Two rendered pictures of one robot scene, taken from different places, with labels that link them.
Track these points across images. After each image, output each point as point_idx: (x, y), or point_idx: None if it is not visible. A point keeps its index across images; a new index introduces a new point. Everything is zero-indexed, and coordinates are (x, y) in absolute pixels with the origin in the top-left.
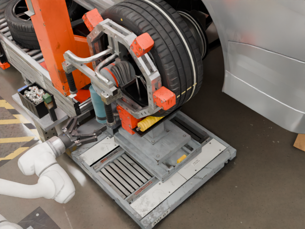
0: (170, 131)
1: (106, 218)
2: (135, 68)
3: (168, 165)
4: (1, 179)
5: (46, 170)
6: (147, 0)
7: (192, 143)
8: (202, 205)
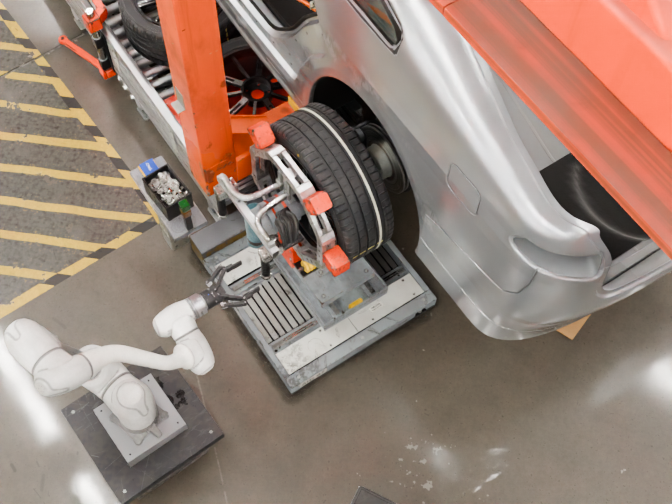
0: None
1: (242, 363)
2: None
3: (336, 310)
4: (140, 350)
5: (184, 337)
6: (336, 133)
7: (376, 279)
8: (371, 368)
